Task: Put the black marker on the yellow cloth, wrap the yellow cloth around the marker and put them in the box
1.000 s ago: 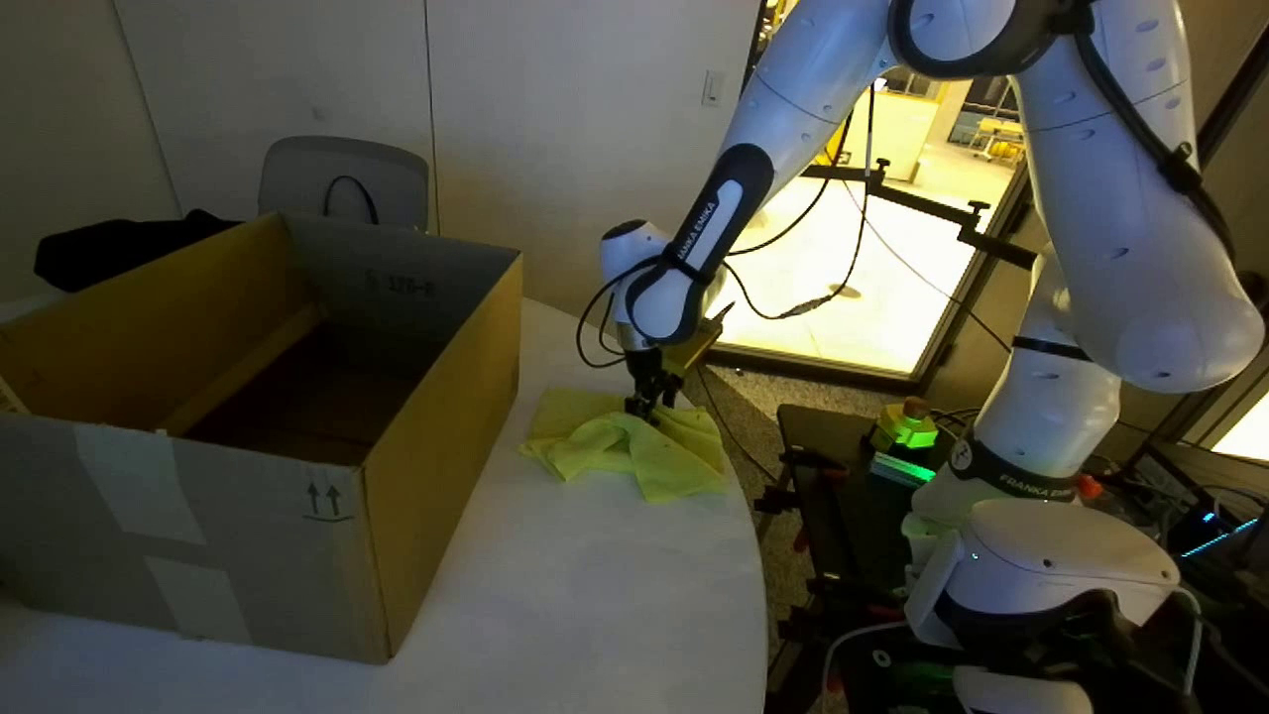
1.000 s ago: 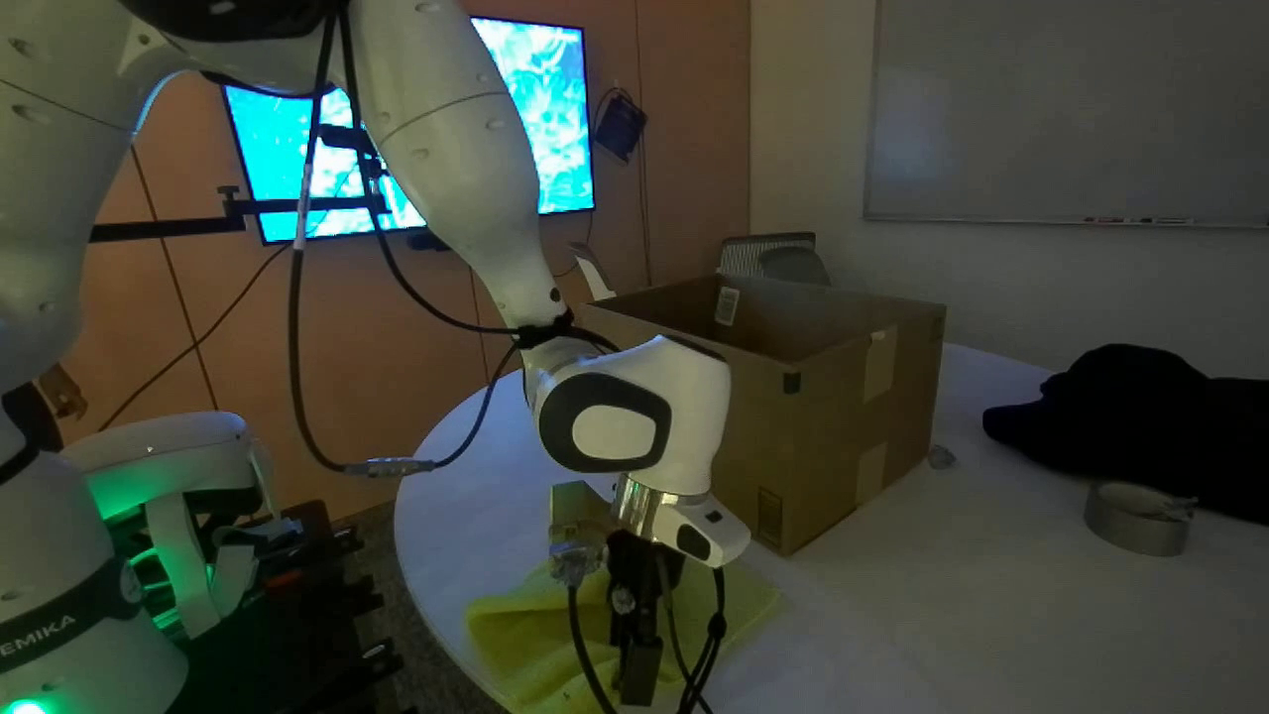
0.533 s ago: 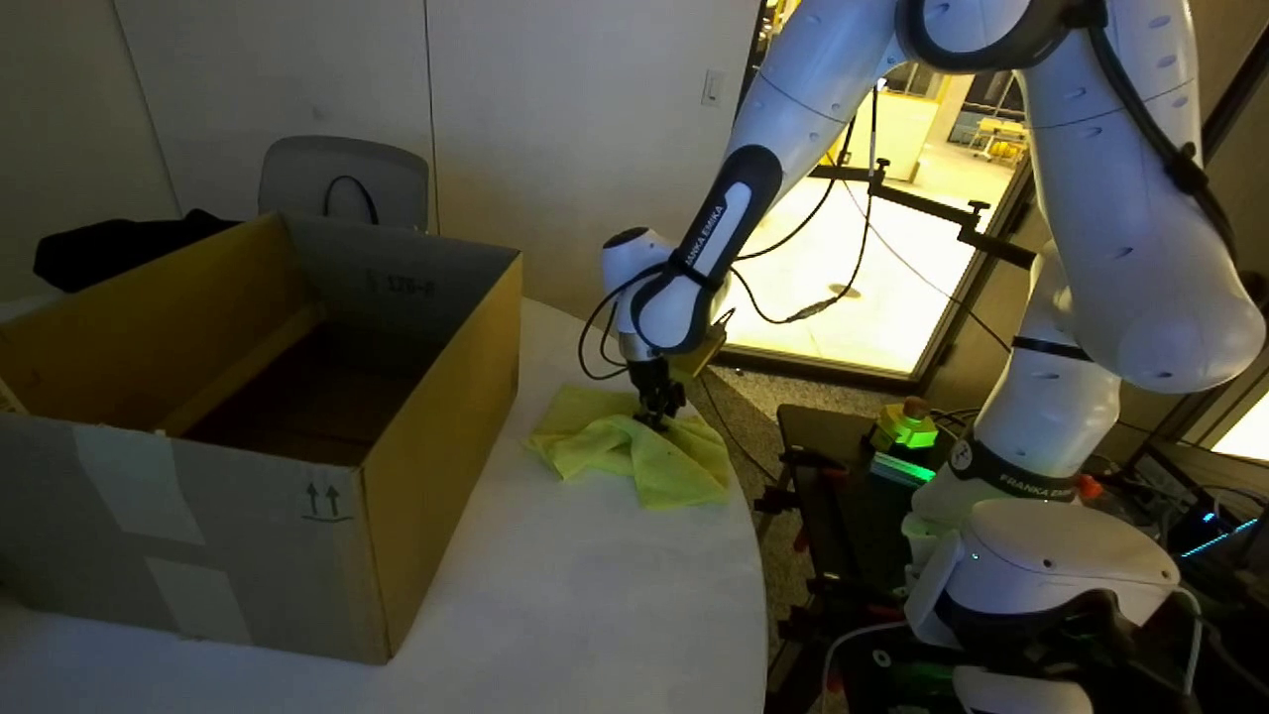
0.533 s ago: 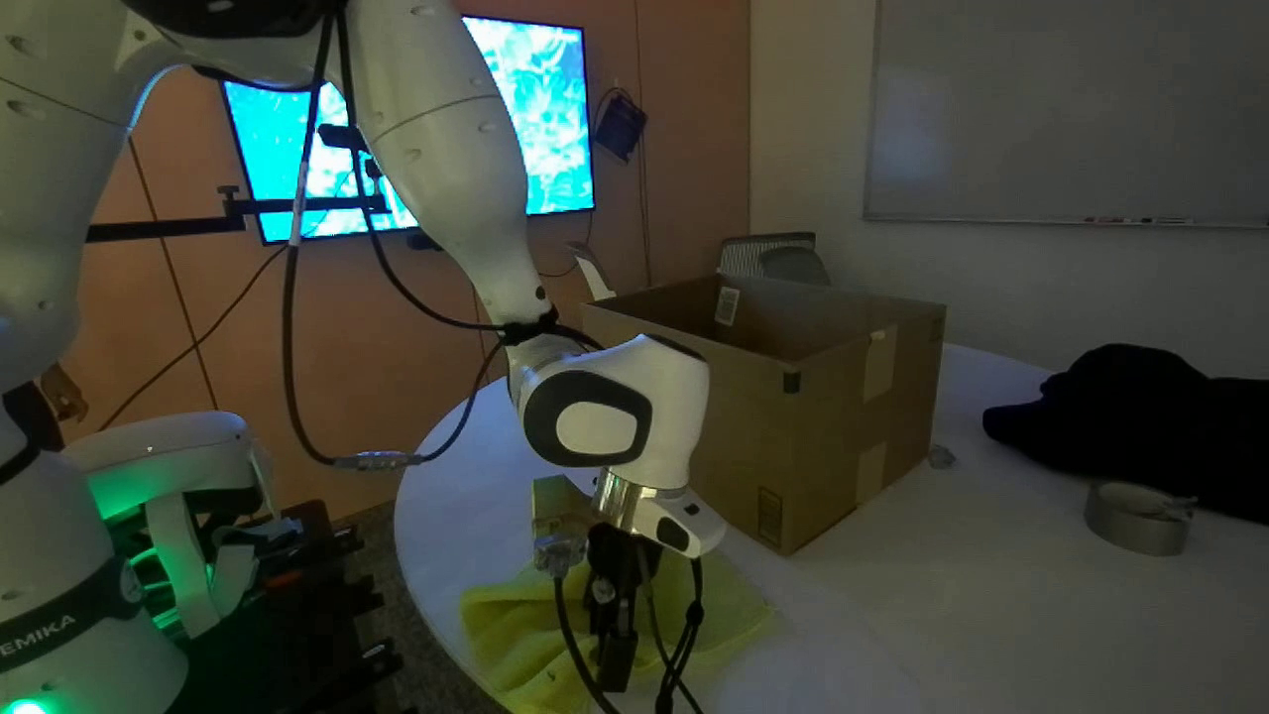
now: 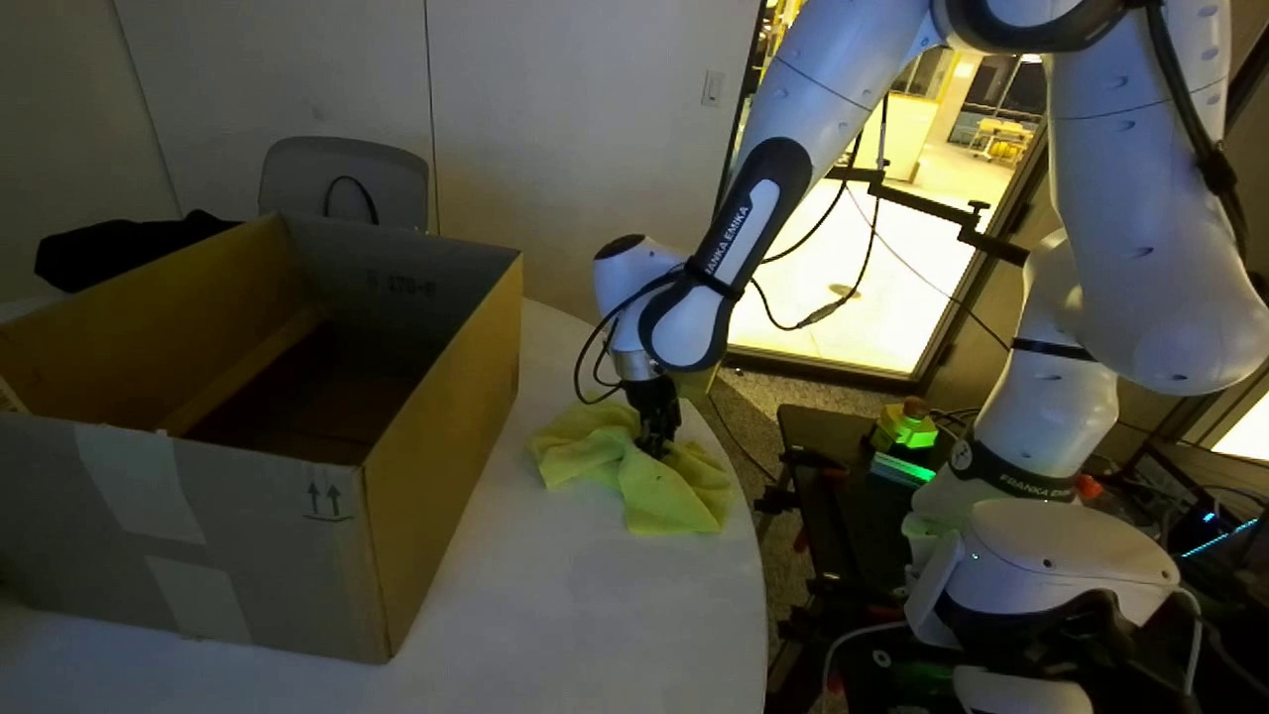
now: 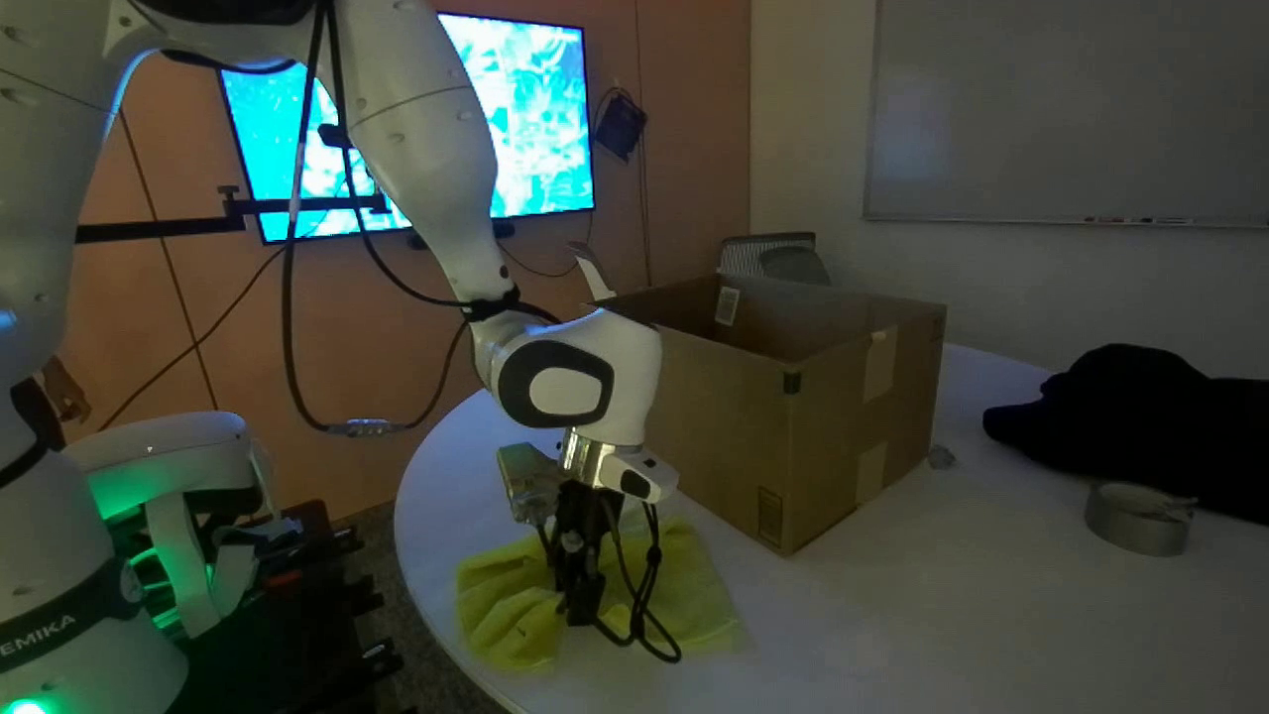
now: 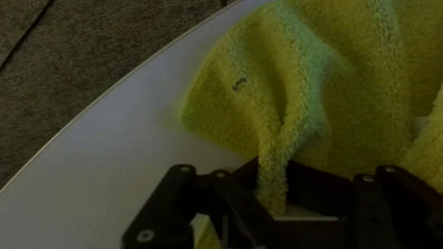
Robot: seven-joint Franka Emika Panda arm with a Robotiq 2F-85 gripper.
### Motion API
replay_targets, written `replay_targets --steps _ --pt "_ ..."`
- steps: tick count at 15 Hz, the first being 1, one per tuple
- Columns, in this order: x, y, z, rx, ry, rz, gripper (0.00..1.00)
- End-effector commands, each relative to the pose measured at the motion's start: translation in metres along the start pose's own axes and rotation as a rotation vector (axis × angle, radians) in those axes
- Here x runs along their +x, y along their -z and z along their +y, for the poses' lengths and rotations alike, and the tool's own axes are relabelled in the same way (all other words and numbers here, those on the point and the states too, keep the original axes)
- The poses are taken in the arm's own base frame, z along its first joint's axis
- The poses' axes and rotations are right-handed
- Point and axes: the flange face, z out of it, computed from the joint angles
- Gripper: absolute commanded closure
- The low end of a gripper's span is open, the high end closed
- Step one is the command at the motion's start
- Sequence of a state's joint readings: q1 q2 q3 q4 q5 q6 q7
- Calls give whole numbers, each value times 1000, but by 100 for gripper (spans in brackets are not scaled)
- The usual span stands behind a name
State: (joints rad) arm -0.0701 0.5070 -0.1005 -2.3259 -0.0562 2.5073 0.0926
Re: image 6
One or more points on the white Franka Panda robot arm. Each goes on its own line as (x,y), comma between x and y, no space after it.
(399,122)

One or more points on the grey tape roll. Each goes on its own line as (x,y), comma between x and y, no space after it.
(1137,525)

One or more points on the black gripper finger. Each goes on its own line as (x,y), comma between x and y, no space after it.
(563,590)
(596,591)

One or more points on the small grey object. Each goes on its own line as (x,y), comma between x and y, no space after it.
(941,456)

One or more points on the open cardboard box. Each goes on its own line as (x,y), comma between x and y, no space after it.
(795,410)

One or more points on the black robot mounting cart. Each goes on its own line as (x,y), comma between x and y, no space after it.
(290,622)

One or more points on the wrist mounted camera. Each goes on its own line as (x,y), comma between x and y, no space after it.
(526,483)

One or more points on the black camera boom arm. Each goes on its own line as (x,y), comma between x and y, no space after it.
(159,229)

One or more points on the black wall box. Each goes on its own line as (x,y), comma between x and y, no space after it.
(619,126)

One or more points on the black garment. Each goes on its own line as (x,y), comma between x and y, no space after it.
(1152,421)

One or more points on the white wall whiteboard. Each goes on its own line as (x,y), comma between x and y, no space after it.
(1074,105)

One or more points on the grey plastic chair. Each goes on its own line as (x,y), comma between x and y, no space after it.
(776,261)

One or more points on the wall mounted monitor screen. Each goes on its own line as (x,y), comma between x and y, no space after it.
(539,122)

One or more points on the yellow terry cloth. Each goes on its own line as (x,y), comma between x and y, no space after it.
(517,608)

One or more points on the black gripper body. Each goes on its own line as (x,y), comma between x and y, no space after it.
(583,521)

